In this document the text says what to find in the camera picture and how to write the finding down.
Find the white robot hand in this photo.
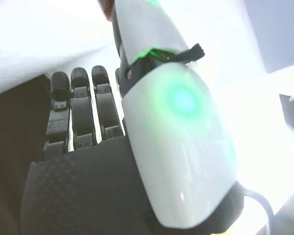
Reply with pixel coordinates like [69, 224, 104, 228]
[17, 0, 245, 235]

